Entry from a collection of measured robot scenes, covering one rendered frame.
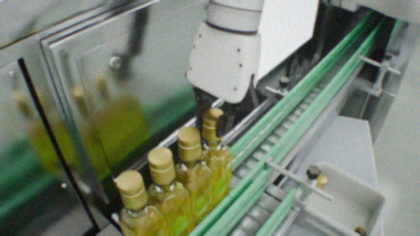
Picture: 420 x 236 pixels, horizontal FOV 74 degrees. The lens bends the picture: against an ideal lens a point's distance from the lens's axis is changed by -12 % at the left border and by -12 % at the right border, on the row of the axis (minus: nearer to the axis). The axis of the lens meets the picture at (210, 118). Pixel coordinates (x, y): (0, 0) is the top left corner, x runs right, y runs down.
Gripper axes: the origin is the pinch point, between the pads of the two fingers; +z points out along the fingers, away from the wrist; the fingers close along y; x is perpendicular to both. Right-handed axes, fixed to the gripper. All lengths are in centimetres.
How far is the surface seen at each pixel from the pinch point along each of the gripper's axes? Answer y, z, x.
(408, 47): 19, -8, 99
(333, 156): 13, 27, 55
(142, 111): -12.6, 3.5, -3.9
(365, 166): 23, 27, 58
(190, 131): -0.1, 0.5, -5.4
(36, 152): -16.0, 6.1, -23.0
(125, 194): 0.6, 4.9, -18.3
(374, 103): 14, 22, 107
